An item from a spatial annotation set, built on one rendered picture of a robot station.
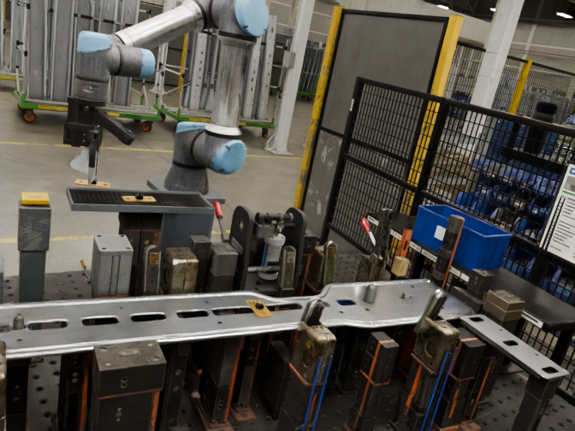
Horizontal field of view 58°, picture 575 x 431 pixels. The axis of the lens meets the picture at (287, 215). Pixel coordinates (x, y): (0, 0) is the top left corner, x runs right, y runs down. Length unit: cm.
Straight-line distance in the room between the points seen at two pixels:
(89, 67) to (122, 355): 67
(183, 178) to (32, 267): 56
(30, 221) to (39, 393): 43
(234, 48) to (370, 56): 252
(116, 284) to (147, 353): 30
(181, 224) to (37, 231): 52
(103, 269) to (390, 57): 297
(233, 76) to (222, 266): 57
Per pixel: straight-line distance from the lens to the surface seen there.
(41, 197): 141
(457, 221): 180
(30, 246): 143
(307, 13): 832
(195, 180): 175
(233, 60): 160
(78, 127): 137
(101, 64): 134
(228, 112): 161
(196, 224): 178
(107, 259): 126
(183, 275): 133
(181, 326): 119
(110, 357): 103
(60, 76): 807
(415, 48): 373
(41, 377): 155
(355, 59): 416
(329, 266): 155
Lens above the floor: 162
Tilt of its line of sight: 18 degrees down
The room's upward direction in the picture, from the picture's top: 11 degrees clockwise
